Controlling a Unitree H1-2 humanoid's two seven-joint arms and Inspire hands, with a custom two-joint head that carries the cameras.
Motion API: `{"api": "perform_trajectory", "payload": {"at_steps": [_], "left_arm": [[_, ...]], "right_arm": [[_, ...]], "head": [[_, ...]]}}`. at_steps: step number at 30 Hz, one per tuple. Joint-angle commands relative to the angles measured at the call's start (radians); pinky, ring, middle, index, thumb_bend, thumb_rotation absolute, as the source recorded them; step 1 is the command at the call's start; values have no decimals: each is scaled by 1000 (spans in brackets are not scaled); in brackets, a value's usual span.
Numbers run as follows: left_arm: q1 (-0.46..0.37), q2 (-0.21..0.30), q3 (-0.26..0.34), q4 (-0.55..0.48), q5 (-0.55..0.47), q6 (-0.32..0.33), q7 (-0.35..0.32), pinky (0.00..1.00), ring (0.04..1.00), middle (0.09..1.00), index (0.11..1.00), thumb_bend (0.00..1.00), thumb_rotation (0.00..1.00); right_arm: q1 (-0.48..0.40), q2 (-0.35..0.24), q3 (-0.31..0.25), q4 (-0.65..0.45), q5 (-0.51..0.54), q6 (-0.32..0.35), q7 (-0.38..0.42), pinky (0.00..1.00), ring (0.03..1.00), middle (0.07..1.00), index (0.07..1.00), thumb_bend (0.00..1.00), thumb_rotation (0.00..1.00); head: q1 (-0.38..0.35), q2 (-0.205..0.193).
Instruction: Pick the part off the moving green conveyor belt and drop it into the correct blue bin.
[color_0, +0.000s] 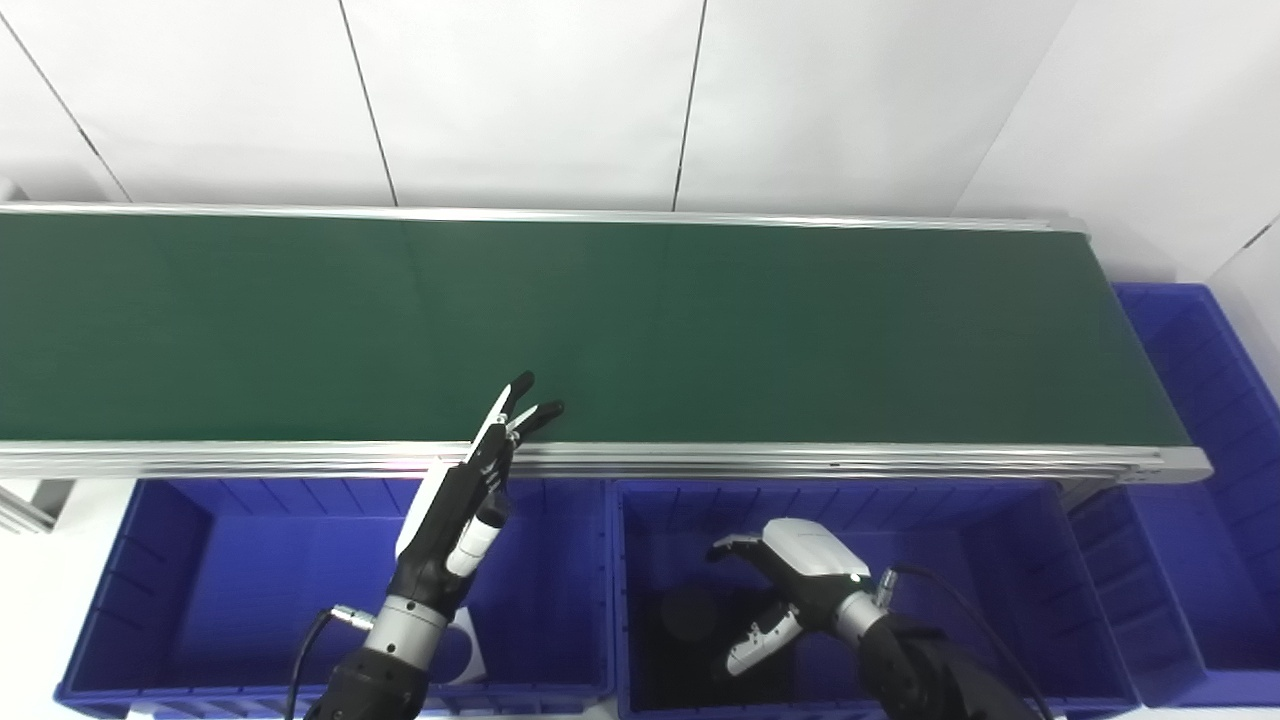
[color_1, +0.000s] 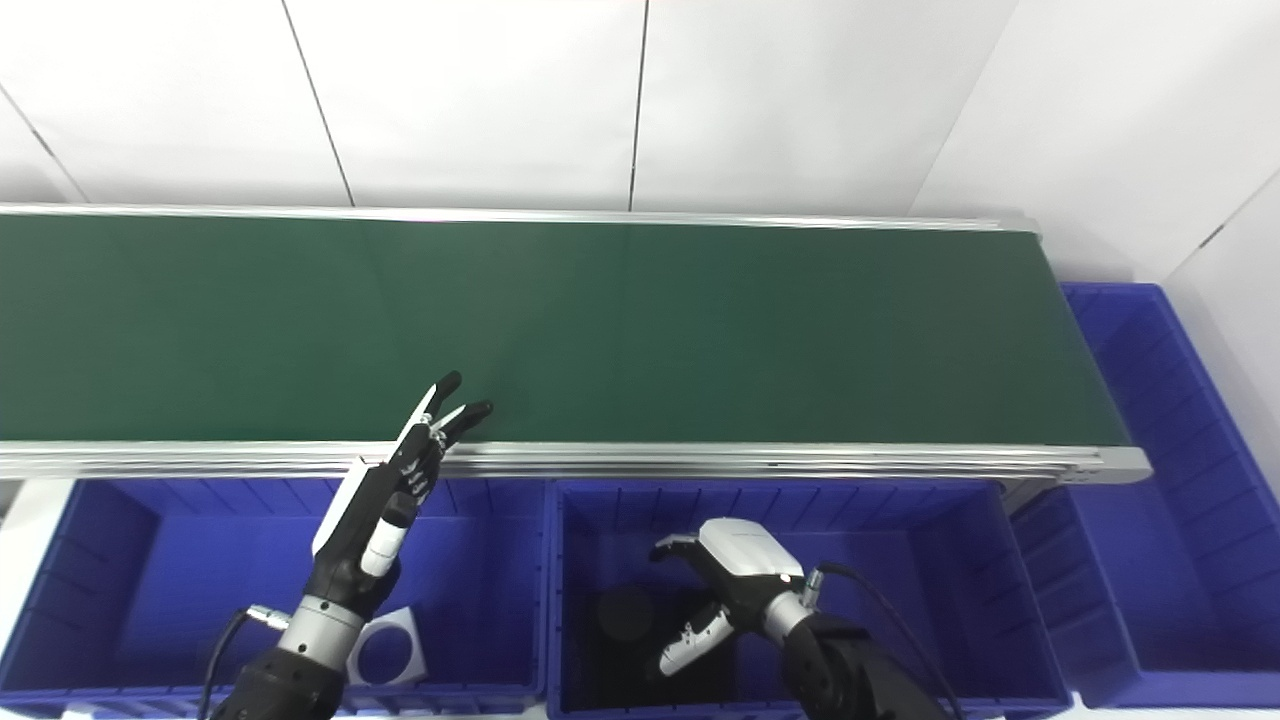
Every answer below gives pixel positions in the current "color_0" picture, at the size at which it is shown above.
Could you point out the blue plastic bin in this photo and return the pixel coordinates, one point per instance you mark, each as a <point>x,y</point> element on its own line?
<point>1000,600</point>
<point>250,600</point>
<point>1200,500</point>

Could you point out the aluminium conveyor support leg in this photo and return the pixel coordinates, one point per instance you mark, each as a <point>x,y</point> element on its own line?
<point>1085,492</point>
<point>50,500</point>

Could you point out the white paper label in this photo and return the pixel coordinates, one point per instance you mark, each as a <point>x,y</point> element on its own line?
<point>468,655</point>

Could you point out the black cylinder block part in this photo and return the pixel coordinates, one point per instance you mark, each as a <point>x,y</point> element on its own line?
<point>700,665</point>
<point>685,612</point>

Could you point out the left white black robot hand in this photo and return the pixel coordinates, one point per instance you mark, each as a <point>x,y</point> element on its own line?
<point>440,530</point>

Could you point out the green conveyor belt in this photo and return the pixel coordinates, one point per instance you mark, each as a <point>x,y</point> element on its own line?
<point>700,330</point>
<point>800,460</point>

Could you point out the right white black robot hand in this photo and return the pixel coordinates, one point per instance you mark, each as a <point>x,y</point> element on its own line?
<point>810,560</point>

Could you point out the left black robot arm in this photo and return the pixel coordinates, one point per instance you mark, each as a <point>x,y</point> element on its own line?
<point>385,670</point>

